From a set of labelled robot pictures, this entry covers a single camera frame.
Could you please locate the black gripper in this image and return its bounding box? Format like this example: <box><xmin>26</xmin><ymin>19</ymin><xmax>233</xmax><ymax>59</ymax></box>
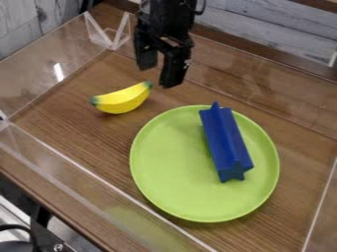
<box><xmin>134</xmin><ymin>0</ymin><xmax>206</xmax><ymax>89</ymax></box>

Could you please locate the yellow toy banana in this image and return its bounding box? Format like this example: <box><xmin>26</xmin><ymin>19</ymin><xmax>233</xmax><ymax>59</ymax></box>
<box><xmin>90</xmin><ymin>81</ymin><xmax>153</xmax><ymax>114</ymax></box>

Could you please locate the green round plate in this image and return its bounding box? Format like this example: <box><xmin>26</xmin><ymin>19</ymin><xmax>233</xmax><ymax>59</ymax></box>
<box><xmin>129</xmin><ymin>104</ymin><xmax>281</xmax><ymax>222</ymax></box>

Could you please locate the clear acrylic corner bracket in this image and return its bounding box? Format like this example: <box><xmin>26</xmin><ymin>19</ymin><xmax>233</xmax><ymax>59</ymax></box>
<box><xmin>85</xmin><ymin>12</ymin><xmax>130</xmax><ymax>51</ymax></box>

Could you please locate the clear acrylic front wall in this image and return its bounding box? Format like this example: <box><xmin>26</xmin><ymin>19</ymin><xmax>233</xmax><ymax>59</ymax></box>
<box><xmin>0</xmin><ymin>112</ymin><xmax>217</xmax><ymax>252</ymax></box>

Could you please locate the black metal table bracket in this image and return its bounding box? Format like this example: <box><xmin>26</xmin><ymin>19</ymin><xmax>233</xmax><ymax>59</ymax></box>
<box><xmin>32</xmin><ymin>226</ymin><xmax>77</xmax><ymax>252</ymax></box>

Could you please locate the black cable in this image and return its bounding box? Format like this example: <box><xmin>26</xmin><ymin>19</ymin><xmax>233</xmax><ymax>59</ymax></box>
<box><xmin>0</xmin><ymin>223</ymin><xmax>39</xmax><ymax>252</ymax></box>

